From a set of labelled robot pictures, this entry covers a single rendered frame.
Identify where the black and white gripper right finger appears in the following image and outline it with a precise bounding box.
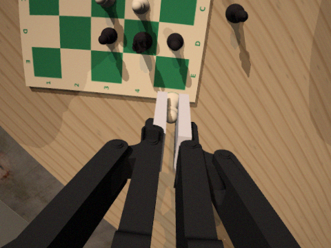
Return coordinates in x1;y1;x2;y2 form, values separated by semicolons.
173;94;301;248

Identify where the green and cream chessboard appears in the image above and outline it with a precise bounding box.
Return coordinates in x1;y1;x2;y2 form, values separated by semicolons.
19;0;210;102

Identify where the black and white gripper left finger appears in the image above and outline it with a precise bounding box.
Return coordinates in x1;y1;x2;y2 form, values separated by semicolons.
1;91;168;248

